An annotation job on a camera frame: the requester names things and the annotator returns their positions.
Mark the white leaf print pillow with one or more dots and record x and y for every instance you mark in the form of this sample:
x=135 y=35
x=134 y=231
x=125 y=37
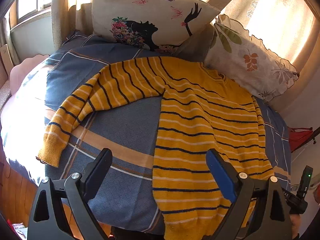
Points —
x=244 y=59

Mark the yellow striped knit sweater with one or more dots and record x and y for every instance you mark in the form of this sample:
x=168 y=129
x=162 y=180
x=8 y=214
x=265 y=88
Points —
x=201 y=109

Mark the blue plaid bed sheet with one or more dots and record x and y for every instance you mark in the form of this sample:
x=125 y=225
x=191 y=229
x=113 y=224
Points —
x=125 y=199

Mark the beige curtain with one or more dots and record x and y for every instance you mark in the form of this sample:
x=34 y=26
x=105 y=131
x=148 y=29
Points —
x=288 y=27

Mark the window frame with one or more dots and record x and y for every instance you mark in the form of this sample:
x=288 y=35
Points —
x=22 y=10

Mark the person's right hand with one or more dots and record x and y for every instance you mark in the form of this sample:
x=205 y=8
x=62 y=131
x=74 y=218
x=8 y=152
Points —
x=295 y=225

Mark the red object beside bed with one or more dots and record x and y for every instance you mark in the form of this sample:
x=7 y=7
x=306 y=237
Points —
x=298 y=136

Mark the woman silhouette butterfly pillow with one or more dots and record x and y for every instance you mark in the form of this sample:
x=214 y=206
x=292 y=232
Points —
x=157 y=25

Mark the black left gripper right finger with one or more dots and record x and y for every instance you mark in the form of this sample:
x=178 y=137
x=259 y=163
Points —
x=270 y=220

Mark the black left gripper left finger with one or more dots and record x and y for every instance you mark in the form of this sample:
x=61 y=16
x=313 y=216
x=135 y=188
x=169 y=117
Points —
x=48 y=219

